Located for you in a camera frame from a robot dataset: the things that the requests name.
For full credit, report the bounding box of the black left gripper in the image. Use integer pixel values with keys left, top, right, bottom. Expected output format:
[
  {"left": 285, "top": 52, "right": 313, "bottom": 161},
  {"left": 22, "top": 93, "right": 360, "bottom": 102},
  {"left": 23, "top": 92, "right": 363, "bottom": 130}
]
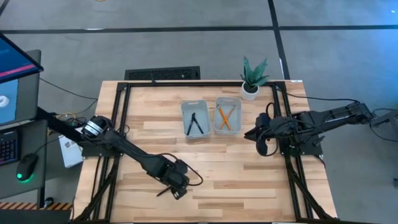
[{"left": 161, "top": 159, "right": 191, "bottom": 200}]

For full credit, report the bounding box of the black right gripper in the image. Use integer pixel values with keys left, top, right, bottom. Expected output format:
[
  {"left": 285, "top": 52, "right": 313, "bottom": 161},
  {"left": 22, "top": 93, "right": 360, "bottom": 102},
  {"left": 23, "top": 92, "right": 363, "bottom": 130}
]
[{"left": 243, "top": 113, "right": 292, "bottom": 142}]

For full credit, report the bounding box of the black pen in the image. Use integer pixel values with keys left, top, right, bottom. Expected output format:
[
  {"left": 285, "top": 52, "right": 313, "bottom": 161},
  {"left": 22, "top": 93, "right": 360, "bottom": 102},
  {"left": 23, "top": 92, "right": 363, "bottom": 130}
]
[
  {"left": 156, "top": 185, "right": 172, "bottom": 197},
  {"left": 192, "top": 113, "right": 205, "bottom": 135},
  {"left": 186, "top": 112, "right": 197, "bottom": 136}
]

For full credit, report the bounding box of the grey plastic bin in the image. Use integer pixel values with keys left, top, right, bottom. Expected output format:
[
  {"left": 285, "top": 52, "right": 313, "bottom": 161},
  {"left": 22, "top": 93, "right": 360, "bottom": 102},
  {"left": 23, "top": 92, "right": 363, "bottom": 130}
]
[
  {"left": 214, "top": 96, "right": 243, "bottom": 136},
  {"left": 180, "top": 98, "right": 211, "bottom": 140}
]

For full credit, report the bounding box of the white plant pot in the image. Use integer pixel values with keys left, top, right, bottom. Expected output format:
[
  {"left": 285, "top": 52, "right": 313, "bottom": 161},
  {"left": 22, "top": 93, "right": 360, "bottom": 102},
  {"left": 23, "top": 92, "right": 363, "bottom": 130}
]
[{"left": 241, "top": 81, "right": 261, "bottom": 101}]

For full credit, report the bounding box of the green artificial plant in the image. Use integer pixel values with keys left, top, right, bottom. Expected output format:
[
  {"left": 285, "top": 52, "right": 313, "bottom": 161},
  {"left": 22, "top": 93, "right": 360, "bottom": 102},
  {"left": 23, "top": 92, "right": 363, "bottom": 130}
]
[{"left": 240, "top": 56, "right": 270, "bottom": 90}]

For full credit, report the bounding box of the black floor grate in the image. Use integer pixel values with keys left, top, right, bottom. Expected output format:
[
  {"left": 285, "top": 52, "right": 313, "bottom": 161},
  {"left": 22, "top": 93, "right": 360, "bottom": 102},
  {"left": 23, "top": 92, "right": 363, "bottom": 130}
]
[{"left": 124, "top": 65, "right": 201, "bottom": 81}]

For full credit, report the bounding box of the white box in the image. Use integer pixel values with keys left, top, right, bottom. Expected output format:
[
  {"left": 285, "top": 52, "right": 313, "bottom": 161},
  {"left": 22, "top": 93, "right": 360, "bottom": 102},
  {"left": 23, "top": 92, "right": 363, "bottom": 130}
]
[{"left": 58, "top": 134, "right": 85, "bottom": 169}]

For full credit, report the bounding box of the black floor equipment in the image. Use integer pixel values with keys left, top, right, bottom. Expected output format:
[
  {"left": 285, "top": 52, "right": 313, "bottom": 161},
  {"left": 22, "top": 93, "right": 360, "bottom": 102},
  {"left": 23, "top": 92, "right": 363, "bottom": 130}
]
[{"left": 366, "top": 108, "right": 398, "bottom": 153}]

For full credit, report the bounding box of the dark grey side desk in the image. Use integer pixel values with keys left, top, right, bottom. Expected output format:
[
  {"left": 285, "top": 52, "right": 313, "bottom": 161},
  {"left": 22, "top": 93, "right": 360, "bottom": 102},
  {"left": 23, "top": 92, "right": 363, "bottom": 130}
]
[{"left": 0, "top": 119, "right": 49, "bottom": 200}]

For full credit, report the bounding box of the orange black hazard strip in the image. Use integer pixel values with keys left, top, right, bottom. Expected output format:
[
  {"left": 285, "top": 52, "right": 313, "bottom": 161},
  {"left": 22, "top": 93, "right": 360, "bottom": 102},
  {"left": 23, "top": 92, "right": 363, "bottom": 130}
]
[{"left": 0, "top": 202, "right": 74, "bottom": 211}]

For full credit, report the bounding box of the black computer mouse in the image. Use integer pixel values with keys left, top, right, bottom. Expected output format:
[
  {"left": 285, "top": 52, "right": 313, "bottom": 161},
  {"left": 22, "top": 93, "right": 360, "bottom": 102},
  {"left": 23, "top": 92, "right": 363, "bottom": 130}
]
[{"left": 16, "top": 152, "right": 39, "bottom": 184}]

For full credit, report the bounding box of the black keyboard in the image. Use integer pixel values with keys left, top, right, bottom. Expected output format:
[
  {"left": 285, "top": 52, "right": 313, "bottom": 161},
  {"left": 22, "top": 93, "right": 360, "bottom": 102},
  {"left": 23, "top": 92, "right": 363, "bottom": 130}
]
[{"left": 0, "top": 136, "right": 19, "bottom": 166}]

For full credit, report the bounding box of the grey framed monitor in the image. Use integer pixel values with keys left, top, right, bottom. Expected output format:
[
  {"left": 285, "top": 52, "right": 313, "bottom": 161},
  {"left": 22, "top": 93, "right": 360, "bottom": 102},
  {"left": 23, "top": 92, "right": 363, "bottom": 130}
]
[{"left": 0, "top": 49, "right": 42, "bottom": 127}]

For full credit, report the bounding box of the tilted blue-screen monitor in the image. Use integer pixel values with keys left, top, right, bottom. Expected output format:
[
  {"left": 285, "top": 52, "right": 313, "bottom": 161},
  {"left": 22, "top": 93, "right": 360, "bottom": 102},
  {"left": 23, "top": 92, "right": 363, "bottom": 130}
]
[{"left": 0, "top": 32, "right": 44, "bottom": 85}]

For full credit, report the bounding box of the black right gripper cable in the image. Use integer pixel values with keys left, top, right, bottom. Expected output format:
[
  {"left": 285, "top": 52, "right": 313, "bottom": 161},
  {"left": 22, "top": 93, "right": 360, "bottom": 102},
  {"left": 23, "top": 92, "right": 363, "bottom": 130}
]
[{"left": 256, "top": 102, "right": 279, "bottom": 157}]

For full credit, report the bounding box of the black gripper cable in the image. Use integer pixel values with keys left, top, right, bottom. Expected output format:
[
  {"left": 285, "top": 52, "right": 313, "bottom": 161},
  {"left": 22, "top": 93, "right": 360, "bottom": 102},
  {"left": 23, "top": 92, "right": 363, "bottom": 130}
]
[
  {"left": 256, "top": 102, "right": 279, "bottom": 157},
  {"left": 161, "top": 151, "right": 205, "bottom": 187}
]

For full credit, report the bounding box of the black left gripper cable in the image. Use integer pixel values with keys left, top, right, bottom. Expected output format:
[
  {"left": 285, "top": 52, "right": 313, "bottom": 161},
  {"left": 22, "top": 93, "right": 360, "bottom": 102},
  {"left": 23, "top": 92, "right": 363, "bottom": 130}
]
[{"left": 161, "top": 151, "right": 205, "bottom": 187}]

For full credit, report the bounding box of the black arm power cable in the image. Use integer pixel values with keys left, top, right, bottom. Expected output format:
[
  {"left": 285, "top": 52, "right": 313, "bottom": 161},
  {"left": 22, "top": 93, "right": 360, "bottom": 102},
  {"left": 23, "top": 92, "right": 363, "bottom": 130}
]
[{"left": 285, "top": 92, "right": 362, "bottom": 105}]

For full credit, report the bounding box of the black aluminium table frame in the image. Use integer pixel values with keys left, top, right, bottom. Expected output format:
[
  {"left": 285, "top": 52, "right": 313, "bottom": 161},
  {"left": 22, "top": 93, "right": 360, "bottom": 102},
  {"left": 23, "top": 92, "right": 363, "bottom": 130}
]
[{"left": 73, "top": 81, "right": 340, "bottom": 224}]

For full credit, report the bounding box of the yellow cable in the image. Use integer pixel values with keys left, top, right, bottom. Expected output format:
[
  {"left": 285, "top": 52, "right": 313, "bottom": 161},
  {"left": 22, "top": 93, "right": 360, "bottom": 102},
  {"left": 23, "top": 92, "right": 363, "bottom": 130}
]
[{"left": 57, "top": 111, "right": 78, "bottom": 121}]

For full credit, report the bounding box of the black floor cable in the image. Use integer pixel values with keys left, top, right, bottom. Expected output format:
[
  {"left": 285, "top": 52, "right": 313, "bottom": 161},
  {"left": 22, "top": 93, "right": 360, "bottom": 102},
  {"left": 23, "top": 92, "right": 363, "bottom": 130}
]
[{"left": 39, "top": 77, "right": 99, "bottom": 101}]

